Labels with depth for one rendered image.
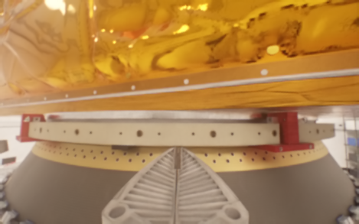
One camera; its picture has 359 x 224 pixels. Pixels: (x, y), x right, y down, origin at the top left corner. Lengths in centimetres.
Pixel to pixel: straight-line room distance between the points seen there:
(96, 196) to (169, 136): 20
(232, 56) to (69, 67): 50
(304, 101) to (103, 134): 39
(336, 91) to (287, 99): 7
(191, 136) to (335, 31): 29
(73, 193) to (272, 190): 44
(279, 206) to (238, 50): 34
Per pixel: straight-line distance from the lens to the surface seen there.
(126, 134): 32
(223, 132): 31
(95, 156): 41
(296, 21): 32
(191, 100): 31
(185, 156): 16
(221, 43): 31
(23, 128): 65
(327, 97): 32
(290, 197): 43
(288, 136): 39
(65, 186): 45
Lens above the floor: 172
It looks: 4 degrees up
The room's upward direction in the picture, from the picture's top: straight up
